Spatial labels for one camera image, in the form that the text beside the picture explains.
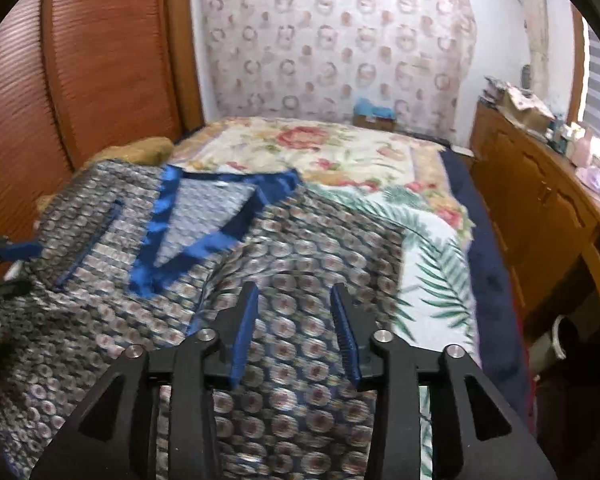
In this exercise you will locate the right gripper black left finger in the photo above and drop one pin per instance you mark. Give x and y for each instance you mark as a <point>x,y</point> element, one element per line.
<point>112,433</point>

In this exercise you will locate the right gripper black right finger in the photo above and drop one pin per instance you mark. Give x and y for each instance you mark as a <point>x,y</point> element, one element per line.
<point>475,433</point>

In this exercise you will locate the blue patterned silk pajama top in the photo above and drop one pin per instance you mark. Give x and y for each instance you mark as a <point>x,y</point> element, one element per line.
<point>146,255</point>

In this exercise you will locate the dark navy blanket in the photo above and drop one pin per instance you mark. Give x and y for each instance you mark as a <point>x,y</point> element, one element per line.
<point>501,348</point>

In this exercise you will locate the green leaf print sheet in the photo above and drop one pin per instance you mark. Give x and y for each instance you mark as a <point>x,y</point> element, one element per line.
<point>407,266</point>

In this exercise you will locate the mustard gold patterned garment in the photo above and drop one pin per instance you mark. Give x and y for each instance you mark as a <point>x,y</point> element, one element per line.
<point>153,151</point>

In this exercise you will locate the wooden sideboard cabinet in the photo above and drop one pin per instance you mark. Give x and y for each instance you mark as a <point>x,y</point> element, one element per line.
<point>546,222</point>

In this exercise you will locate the wooden louvered wardrobe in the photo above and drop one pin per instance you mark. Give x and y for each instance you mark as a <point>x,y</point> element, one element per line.
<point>80,76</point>

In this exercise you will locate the pink container on sideboard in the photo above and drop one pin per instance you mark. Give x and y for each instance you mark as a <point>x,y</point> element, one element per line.
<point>582,151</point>

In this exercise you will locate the floral cream bedspread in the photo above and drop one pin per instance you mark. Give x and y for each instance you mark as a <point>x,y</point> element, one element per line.
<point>405,170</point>

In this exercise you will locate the cardboard box on sideboard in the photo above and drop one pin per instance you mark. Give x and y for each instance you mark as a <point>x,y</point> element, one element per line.
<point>525,110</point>

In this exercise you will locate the brown box with blue cloth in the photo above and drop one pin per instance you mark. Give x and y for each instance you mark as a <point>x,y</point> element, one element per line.
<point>369,116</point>

